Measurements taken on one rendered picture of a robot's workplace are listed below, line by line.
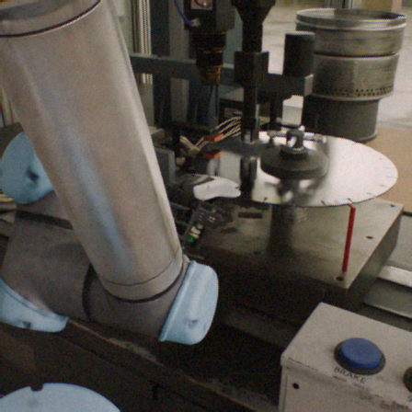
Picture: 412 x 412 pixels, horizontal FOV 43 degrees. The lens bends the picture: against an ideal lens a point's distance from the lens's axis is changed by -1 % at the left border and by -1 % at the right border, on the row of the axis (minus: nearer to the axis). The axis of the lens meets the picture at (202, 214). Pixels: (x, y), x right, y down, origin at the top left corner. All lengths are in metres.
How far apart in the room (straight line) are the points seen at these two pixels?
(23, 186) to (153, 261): 0.17
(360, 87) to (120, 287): 1.17
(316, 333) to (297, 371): 0.05
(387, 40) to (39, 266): 1.20
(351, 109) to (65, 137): 1.30
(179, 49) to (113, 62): 1.21
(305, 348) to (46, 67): 0.40
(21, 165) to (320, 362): 0.35
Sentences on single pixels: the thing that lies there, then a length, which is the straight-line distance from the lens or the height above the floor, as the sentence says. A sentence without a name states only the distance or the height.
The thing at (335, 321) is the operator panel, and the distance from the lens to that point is 0.61.
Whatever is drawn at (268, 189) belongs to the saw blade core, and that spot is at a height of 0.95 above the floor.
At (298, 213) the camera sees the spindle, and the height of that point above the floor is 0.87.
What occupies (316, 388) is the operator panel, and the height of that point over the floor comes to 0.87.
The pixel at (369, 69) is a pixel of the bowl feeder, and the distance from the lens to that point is 1.51.
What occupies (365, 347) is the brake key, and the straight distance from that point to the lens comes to 0.57.
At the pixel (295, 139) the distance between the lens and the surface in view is 0.85.
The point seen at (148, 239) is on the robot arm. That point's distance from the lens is 0.39.
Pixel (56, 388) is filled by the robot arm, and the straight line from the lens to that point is 0.42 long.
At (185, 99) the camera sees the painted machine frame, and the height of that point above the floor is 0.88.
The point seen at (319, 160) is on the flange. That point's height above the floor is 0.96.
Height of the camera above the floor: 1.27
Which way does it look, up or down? 27 degrees down
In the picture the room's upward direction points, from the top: straight up
